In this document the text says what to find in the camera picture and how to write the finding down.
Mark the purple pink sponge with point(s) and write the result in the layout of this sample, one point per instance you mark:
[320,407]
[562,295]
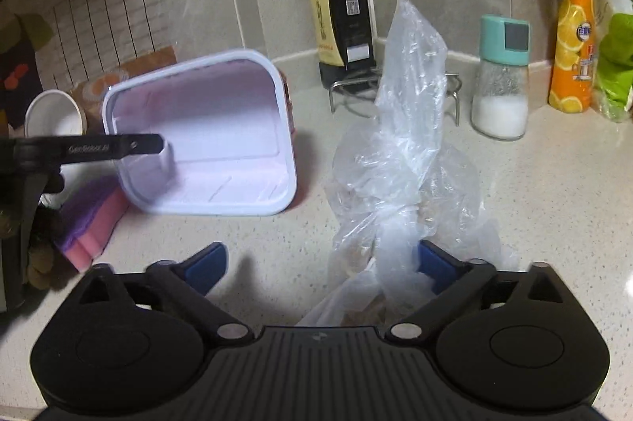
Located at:
[88,219]

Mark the clear plastic bag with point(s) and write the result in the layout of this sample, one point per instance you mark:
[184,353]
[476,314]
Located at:
[396,181]

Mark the orange detergent bottle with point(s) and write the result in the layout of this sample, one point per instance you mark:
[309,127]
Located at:
[574,64]

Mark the soy sauce bottle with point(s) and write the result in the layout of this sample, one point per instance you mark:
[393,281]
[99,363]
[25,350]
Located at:
[343,34]

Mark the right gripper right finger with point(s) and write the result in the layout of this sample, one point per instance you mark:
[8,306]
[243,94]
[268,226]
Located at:
[455,284]

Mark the green plastic bag package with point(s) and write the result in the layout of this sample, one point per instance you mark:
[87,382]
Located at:
[612,89]

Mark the white foam tray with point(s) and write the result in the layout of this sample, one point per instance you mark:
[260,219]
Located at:
[227,137]

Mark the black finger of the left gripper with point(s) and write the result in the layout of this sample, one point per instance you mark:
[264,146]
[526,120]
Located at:
[61,150]

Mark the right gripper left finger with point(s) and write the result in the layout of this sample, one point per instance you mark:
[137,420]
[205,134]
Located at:
[184,285]

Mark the white foam bowl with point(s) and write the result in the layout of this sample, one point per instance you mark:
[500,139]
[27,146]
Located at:
[55,113]

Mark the metal wire rack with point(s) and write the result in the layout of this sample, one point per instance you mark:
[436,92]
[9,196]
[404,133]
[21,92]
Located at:
[365,87]

